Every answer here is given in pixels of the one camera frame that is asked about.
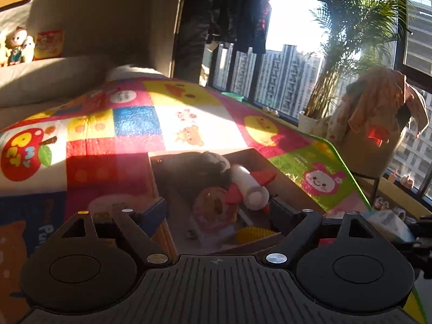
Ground red printed card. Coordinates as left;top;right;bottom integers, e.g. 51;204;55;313
34;30;65;59

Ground dark curtain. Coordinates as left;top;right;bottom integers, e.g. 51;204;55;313
172;0;220;86

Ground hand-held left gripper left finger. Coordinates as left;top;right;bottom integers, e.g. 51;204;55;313
62;198;173;267

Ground yellow corn toy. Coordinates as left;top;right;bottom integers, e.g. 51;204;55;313
236;227;279;245

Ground small plush dolls on headboard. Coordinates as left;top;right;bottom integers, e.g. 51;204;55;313
7;26;27;65

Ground blue tissue packet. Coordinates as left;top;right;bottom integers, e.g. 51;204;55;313
366;208;416;244

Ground white plush toy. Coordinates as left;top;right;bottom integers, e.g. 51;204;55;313
23;35;36;62

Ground dark hanging clothes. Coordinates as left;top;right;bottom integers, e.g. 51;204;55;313
207;0;272;55

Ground pink pig squishy toy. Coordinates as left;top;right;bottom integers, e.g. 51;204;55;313
191;185;242;235

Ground white plant pot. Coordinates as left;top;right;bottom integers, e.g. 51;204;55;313
299;111;333;139

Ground black plush toy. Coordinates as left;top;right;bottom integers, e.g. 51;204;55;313
153;151;232;203

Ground grey sofa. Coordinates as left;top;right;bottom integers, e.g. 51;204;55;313
0;54;112;109

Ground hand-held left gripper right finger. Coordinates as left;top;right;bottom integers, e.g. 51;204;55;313
263;196;372;266

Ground pale cardboard box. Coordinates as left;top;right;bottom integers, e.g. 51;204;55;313
148;147;328;255

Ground tan laundry basket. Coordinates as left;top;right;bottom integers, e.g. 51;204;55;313
341;125;407;178

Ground white pillow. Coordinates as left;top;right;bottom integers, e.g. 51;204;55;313
105;64;167;82

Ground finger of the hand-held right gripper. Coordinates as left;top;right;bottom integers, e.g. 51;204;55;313
388;238;432;262
410;215;432;234

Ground colourful cartoon play mat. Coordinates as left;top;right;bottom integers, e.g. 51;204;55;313
0;77;429;324

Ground white red foam rocket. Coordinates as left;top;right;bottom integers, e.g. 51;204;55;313
224;164;277;214

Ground green palm plant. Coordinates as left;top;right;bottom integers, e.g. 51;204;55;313
305;0;410;119

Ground orange cloth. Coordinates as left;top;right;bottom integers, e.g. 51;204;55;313
326;67;430;140

